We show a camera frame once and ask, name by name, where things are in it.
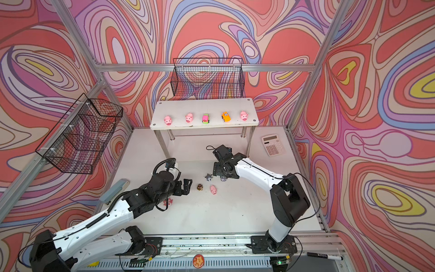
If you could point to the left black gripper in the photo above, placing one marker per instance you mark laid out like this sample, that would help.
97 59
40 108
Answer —
180 191

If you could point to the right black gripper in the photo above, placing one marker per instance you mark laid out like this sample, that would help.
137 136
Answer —
217 170

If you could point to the orange toy car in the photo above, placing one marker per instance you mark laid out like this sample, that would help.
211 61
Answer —
226 117

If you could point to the pink green toy car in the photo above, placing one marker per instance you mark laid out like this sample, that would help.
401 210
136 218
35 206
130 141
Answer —
206 118

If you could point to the pink pig toy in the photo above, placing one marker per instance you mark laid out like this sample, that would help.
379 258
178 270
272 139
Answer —
189 118
243 116
168 120
213 190

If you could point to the pink pig toy front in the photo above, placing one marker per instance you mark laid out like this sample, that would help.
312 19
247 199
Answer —
168 120

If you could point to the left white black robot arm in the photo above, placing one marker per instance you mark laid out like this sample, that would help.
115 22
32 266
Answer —
74 248

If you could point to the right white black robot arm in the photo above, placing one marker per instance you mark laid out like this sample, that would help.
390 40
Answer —
288 198

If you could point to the red pink bear toy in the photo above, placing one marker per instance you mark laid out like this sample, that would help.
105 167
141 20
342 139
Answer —
168 202

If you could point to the pink white calculator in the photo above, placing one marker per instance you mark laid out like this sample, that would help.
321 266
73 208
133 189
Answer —
273 145

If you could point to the grey stapler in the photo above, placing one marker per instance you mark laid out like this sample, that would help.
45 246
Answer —
116 189

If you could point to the white shelf table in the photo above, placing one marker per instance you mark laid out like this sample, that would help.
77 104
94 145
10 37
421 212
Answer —
178 109

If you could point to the red round sticker badge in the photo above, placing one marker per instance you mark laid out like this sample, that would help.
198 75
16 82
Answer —
198 261

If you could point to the black white marker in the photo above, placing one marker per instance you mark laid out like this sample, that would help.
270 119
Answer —
325 256

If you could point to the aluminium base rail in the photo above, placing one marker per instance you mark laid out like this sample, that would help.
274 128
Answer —
228 252

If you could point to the back black wire basket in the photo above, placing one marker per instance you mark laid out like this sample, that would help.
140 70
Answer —
204 78

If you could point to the black wire basket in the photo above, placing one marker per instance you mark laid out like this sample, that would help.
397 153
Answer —
204 78
83 139

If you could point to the left black wire basket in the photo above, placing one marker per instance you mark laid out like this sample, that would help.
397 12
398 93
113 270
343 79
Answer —
83 139

